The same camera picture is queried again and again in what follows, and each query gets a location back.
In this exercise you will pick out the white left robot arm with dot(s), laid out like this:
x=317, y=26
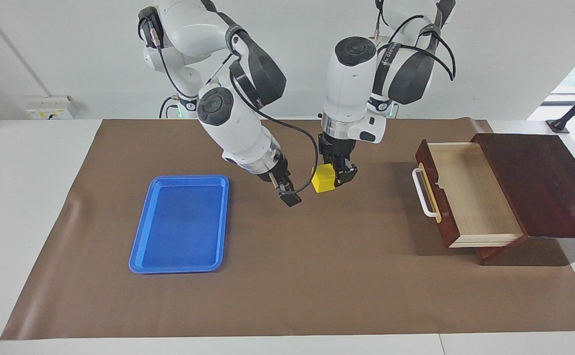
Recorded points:
x=346, y=93

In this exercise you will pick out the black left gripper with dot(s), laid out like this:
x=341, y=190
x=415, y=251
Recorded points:
x=337, y=150

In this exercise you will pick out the black stand with slanted pole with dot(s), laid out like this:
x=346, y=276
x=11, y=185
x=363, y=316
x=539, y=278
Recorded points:
x=558, y=125

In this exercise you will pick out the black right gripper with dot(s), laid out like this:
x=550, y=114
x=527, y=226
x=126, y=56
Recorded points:
x=278, y=172

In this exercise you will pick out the dark wooden cabinet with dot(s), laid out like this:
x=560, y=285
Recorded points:
x=554, y=197

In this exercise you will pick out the yellow cube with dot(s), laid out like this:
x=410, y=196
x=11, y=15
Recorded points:
x=324, y=180

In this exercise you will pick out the white wall socket strip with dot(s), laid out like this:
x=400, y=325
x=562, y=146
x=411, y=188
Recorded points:
x=51, y=108

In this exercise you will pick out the blue plastic tray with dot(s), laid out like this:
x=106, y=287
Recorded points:
x=179, y=231

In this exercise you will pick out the brown table mat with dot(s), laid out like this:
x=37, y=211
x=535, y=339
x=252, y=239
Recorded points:
x=317, y=246

